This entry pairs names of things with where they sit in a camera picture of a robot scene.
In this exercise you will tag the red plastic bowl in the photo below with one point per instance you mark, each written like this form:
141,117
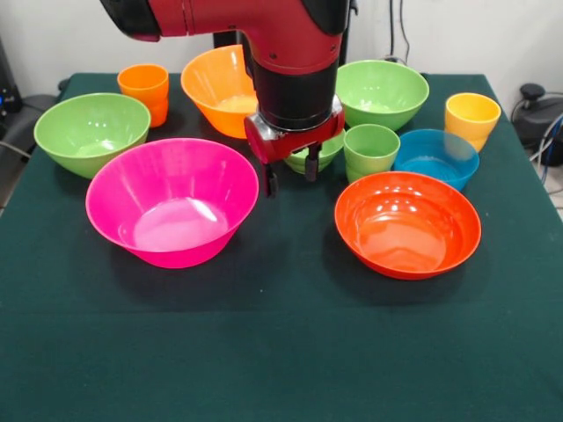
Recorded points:
404,228

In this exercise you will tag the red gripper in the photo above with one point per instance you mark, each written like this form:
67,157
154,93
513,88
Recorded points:
290,140

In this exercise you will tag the orange plastic cup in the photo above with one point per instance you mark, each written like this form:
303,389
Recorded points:
143,88

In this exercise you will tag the yellow plastic cup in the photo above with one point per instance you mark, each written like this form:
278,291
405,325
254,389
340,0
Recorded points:
470,114

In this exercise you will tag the black computer tower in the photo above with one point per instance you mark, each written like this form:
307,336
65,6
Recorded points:
9,88

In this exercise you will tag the large orange plastic bowl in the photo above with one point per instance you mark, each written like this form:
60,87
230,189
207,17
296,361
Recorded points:
211,88

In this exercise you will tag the large green plastic bowl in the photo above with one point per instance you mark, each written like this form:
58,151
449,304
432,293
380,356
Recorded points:
387,92
88,132

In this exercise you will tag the blue plastic bowl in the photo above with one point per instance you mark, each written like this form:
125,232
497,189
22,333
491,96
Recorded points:
440,165

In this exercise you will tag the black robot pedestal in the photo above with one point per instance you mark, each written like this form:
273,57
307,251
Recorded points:
347,39

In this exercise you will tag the green plastic cup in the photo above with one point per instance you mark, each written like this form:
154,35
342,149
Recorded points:
369,149

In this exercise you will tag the dark green table cloth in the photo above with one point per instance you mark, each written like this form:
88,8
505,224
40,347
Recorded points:
281,351

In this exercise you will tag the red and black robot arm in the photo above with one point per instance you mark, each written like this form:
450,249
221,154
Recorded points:
286,35

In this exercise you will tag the pink plastic bowl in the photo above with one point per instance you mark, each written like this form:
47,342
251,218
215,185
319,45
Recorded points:
176,220

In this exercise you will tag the small green plastic bowl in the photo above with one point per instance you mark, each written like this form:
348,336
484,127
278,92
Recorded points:
332,149

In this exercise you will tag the dark grey floor case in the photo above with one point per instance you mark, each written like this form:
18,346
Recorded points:
26,123

